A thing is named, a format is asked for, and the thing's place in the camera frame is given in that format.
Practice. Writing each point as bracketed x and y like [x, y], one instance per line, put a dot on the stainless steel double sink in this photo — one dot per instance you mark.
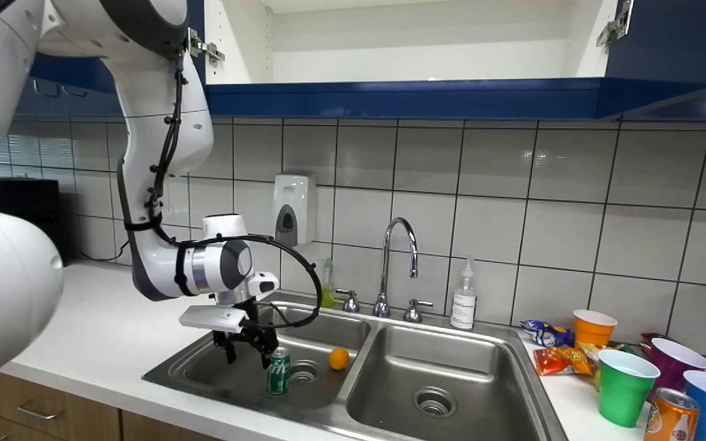
[406, 381]

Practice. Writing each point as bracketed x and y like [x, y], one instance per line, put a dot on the small orange fruit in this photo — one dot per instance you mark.
[339, 357]

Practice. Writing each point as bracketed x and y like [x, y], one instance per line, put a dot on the black coffee maker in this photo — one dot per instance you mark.
[34, 202]

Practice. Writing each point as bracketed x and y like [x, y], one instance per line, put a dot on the clear hand soap bottle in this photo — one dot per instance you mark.
[463, 299]

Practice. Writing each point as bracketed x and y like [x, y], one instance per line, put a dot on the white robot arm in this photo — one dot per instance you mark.
[170, 129]

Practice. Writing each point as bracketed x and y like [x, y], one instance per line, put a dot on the chrome gooseneck faucet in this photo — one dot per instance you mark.
[381, 303]

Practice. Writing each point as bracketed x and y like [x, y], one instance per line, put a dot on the orange chip bag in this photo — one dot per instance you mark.
[551, 360]

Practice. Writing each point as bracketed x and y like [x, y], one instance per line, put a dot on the green dish soap bottle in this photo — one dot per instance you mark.
[327, 285]

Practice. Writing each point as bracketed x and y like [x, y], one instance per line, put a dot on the blue snack bag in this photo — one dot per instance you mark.
[547, 334]

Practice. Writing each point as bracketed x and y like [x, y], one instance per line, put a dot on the wooden base drawers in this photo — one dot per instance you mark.
[34, 411]

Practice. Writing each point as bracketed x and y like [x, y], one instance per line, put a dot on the green plastic cup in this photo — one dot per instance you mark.
[623, 385]

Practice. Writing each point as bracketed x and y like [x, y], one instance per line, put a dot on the orange soda can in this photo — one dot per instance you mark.
[672, 415]

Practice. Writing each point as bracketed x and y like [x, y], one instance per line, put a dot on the green soda can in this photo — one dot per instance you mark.
[277, 371]

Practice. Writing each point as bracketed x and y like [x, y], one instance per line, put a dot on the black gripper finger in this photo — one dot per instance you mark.
[229, 350]
[267, 352]

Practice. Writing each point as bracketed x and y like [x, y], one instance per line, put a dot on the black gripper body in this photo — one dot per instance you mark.
[254, 330]

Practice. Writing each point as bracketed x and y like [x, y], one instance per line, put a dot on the white wall soap dispenser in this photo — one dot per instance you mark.
[292, 209]

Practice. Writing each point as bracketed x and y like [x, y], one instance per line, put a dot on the blue upper cabinet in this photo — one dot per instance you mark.
[452, 60]

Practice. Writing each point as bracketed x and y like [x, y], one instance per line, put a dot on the orange plastic cup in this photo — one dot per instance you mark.
[591, 329]

